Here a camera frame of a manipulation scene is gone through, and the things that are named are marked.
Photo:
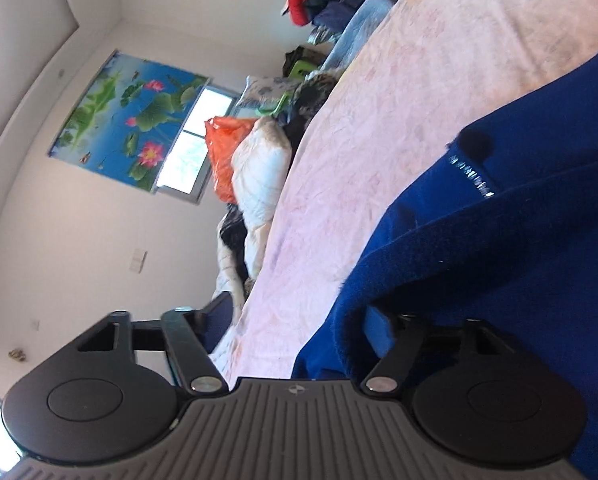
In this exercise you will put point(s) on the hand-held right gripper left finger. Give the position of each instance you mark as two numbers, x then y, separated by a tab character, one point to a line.
218	322

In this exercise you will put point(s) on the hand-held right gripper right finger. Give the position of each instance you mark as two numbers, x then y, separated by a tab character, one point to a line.
379	332

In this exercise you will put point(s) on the blue knit sweater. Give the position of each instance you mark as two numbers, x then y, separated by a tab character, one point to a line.
504	235

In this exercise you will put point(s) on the dark cloth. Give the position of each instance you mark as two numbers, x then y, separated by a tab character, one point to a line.
233	240

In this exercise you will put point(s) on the white quilt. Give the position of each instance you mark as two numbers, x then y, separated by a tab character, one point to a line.
259	160

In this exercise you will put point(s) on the orange plastic bag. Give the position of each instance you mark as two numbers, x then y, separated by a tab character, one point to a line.
221	152

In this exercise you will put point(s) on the window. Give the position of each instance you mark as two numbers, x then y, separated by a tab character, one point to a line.
199	135

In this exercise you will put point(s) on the pink floral bed sheet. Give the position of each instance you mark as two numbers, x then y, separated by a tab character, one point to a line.
379	110

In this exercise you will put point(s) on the lotus print roller blind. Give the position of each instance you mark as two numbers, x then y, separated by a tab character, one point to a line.
124	115

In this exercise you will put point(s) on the floral pillow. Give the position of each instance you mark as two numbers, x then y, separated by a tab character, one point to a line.
264	90

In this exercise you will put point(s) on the leopard print cloth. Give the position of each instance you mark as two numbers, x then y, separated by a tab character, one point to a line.
314	92

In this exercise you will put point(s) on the green plastic stool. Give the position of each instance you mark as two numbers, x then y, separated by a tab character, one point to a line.
299	69

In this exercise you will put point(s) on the black bag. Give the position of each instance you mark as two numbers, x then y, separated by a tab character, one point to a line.
299	55

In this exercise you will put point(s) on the light blue blanket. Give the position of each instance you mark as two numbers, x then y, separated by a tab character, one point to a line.
366	20

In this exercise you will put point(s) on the white wall switch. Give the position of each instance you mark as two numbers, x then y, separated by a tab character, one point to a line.
139	261

